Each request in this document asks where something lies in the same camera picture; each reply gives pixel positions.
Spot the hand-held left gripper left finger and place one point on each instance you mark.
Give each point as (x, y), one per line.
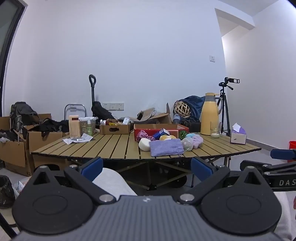
(92, 166)

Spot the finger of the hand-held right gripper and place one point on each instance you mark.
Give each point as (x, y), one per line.
(254, 164)
(281, 154)

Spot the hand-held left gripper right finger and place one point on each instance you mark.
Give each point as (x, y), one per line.
(201, 168)

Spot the clear plastic bag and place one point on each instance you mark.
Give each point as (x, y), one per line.
(186, 143)

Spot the purple knitted pouch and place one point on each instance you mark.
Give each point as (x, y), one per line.
(165, 147)

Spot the red cardboard box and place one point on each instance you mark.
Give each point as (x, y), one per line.
(150, 127)

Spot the red bucket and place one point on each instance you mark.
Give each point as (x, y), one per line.
(292, 144)

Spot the lilac fluffy cloth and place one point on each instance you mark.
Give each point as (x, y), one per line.
(197, 141)

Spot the wooden slat folding table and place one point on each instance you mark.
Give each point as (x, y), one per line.
(111, 146)

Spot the purple tissue box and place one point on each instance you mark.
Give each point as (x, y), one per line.
(238, 138)

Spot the silver foil packet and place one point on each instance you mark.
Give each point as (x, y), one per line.
(76, 139)

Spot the cyan fluffy puff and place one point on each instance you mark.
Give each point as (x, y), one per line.
(190, 135)

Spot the white paper sheets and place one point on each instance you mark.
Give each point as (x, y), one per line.
(69, 140)

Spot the green spray bottle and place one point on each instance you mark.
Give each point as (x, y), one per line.
(89, 129)

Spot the clear drinking glass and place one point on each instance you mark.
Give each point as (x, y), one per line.
(215, 132)

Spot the green spiky ball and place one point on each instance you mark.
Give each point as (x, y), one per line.
(182, 134)

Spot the clear storage container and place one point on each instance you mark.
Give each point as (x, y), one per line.
(83, 127)

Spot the black duffel bag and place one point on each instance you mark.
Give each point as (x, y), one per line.
(194, 126)

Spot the small brown cardboard box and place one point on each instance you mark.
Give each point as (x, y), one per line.
(114, 130)

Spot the tan carton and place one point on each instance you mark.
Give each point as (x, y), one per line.
(74, 126)

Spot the yellow fluffy puff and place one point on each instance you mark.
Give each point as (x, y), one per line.
(167, 137)

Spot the large brown cardboard box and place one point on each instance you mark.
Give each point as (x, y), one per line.
(11, 155)
(50, 139)

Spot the small blue box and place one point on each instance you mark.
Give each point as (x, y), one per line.
(161, 133)

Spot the yellow thermos jug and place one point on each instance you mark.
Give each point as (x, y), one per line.
(209, 113)

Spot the blue water bottle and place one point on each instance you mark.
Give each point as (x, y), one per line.
(176, 118)

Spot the black trolley bag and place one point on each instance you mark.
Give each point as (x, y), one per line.
(100, 111)

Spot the white sponge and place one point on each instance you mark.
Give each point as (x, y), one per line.
(144, 144)

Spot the black clothing pile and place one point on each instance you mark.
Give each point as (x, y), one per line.
(50, 126)

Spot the pink scrunchie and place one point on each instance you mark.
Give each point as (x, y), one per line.
(142, 134)

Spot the dark blue cloth bag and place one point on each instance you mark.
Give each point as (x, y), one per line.
(195, 106)

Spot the wicker ball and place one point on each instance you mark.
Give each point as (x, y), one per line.
(182, 109)

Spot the open brown cardboard box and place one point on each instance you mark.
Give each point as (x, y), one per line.
(164, 118)

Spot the metal folding stool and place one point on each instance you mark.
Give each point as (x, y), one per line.
(75, 105)

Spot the beige fleece mat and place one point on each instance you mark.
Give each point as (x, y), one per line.
(145, 114)

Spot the black tripod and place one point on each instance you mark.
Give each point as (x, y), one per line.
(223, 92)

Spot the grey backpack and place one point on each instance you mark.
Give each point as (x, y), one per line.
(23, 113)

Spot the black trash bag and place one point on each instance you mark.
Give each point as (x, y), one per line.
(5, 192)

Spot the white wall socket strip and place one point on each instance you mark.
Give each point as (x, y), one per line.
(113, 106)

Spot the black camera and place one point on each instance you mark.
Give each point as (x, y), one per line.
(231, 80)

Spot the white wall switch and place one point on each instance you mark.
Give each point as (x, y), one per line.
(212, 58)

